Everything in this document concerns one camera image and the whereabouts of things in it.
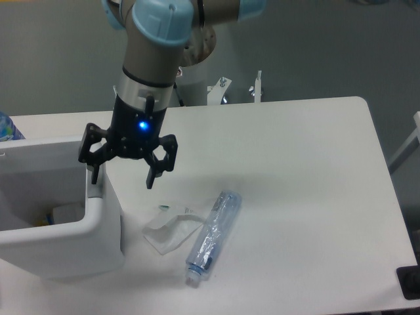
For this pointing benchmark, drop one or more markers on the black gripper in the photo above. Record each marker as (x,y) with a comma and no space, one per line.
(133,134)

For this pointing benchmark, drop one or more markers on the grey lid push button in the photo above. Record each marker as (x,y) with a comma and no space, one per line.
(94,182)

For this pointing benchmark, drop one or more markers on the white plastic trash can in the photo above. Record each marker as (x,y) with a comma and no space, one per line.
(31,187)

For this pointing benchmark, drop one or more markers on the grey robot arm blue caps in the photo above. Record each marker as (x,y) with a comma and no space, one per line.
(157,34)

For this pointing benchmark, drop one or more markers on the white trash inside can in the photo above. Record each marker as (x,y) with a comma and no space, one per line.
(63,214)

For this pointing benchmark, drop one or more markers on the crumpled white plastic wrapper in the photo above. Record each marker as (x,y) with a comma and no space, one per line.
(171,227)

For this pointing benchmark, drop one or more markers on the crushed clear plastic bottle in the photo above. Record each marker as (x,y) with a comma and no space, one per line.
(209,242)

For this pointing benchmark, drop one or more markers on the blue patterned bottle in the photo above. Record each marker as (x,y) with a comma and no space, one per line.
(9,131)

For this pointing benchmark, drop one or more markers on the black table clamp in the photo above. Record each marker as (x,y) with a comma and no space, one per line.
(408,277)

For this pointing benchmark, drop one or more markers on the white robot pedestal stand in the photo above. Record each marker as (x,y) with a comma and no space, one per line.
(191,89)

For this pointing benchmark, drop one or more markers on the white frame at right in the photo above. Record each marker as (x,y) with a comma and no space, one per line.
(406,149)

